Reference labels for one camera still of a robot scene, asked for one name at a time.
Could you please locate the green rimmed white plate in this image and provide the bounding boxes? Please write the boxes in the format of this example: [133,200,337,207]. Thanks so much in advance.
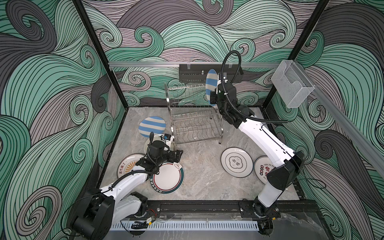
[150,163,185,194]

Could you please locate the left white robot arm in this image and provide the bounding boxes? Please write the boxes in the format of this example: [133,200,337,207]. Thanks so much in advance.
[70,140,184,240]

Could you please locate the aluminium wall rail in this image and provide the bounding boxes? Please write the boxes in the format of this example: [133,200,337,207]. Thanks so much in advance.
[108,61,280,69]
[299,65,384,177]

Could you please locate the steel wire dish rack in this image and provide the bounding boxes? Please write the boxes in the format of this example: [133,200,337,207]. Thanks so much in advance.
[165,84,224,146]

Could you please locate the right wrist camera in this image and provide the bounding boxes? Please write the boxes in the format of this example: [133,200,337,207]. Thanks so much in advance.
[218,74,228,85]

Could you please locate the clear acrylic wall box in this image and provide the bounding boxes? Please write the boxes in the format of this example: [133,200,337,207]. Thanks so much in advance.
[271,60,315,109]

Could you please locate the right black corrugated cable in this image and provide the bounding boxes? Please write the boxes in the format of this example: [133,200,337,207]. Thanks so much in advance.
[220,50,289,124]

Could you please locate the black perforated wall shelf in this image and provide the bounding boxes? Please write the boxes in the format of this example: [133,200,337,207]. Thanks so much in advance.
[179,64,244,84]

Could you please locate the aluminium wall rail back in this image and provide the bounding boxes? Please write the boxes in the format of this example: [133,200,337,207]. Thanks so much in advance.
[108,61,280,69]

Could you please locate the white slotted cable duct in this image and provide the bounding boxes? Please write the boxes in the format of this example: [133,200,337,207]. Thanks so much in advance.
[110,221,259,232]

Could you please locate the aluminium wall rail right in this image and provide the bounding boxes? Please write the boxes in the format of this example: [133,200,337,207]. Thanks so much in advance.
[299,65,384,177]

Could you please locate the white plate red characters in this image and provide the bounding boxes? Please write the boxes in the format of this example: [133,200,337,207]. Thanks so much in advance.
[254,156,275,185]

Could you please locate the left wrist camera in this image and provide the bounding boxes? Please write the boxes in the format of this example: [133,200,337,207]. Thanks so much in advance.
[161,134,174,151]

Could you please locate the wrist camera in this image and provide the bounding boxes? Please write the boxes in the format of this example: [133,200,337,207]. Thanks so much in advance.
[218,74,228,85]
[161,134,174,151]

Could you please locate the blue striped plate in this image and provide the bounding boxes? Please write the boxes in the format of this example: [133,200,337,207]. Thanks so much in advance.
[205,69,219,109]
[138,116,167,138]

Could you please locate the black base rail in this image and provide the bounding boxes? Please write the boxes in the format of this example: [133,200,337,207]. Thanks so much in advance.
[147,200,319,214]

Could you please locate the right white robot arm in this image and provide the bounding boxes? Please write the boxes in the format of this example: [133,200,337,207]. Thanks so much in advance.
[210,81,304,217]

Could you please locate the orange sun plate left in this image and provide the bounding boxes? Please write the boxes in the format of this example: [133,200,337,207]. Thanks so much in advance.
[117,154,145,178]

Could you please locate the white plate cloud emblem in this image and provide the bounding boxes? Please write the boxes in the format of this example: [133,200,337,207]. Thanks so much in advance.
[221,147,254,178]

